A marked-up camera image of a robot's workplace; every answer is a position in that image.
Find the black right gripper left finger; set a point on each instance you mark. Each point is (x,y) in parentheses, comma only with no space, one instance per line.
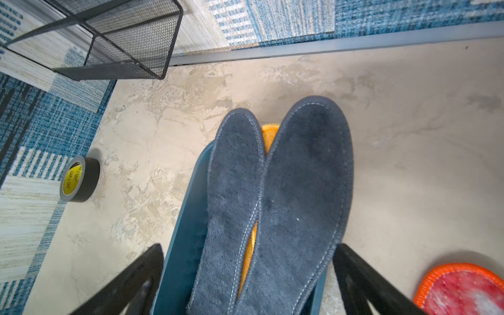
(131,292)

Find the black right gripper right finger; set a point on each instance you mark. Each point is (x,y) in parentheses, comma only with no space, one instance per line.
(361,286)

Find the dark grey felt insole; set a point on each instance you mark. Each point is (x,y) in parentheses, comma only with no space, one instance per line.
(307,191)

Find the orange fleece insole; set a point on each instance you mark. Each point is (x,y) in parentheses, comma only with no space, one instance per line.
(269,132)

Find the teal plastic storage box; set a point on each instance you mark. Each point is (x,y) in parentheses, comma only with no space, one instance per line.
(185,249)

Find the roll of tape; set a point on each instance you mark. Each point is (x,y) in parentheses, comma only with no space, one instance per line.
(80,179)

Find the black wire shelf rack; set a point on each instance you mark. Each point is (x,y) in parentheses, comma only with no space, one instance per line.
(130,39)

